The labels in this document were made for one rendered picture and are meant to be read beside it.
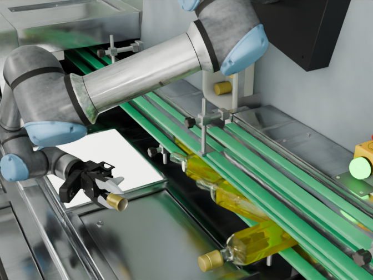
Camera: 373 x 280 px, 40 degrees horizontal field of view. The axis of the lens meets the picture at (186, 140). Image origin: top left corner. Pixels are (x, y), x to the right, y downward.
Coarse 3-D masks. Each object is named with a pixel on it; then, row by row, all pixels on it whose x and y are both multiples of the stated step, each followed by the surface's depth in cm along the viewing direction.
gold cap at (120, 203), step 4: (108, 196) 130; (112, 196) 130; (116, 196) 130; (120, 196) 130; (108, 200) 130; (112, 200) 129; (116, 200) 129; (120, 200) 128; (124, 200) 131; (108, 204) 131; (112, 204) 129; (116, 204) 128; (120, 204) 132; (124, 204) 131; (116, 208) 129; (120, 208) 131; (124, 208) 130
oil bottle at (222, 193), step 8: (216, 184) 131; (224, 184) 131; (216, 192) 131; (224, 192) 129; (232, 192) 128; (216, 200) 132; (224, 200) 130; (232, 200) 128; (240, 200) 126; (248, 200) 125; (232, 208) 129; (240, 208) 127; (248, 208) 125; (256, 208) 124; (248, 216) 126; (256, 216) 125; (264, 216) 123
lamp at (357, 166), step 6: (354, 162) 106; (360, 162) 105; (366, 162) 105; (354, 168) 106; (360, 168) 105; (366, 168) 104; (372, 168) 105; (354, 174) 106; (360, 174) 105; (366, 174) 105
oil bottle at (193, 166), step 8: (184, 160) 143; (192, 160) 142; (200, 160) 142; (184, 168) 144; (192, 168) 142; (200, 168) 140; (208, 168) 138; (192, 176) 143; (200, 176) 141; (208, 176) 139; (216, 176) 137
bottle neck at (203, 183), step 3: (201, 177) 137; (198, 180) 136; (201, 180) 136; (204, 180) 135; (207, 180) 135; (198, 183) 136; (201, 183) 135; (204, 183) 135; (207, 183) 134; (210, 183) 134; (198, 186) 136; (201, 186) 135; (204, 186) 135; (207, 186) 134; (210, 186) 134; (204, 189) 135; (207, 189) 135
